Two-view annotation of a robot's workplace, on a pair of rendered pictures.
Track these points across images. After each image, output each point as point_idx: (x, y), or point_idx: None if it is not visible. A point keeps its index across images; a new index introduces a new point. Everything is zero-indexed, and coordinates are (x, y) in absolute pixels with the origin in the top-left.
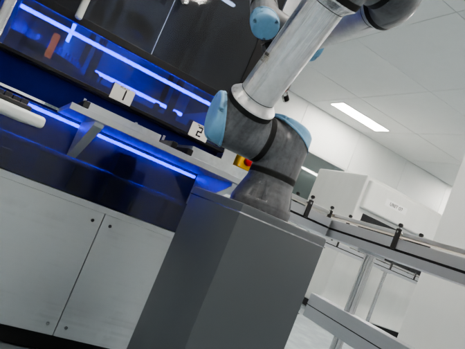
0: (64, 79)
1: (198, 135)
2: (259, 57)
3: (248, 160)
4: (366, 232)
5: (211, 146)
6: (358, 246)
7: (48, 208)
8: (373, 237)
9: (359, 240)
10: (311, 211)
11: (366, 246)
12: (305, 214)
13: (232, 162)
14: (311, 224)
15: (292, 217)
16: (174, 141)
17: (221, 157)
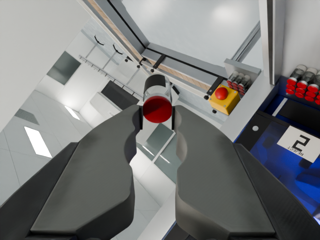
0: None
1: (304, 138)
2: (171, 235)
3: (223, 93)
4: (112, 17)
5: (278, 119)
6: (124, 7)
7: None
8: (106, 6)
9: (121, 14)
10: (156, 59)
11: (116, 1)
12: (163, 56)
13: (244, 96)
14: (160, 50)
15: (176, 55)
16: None
17: (261, 103)
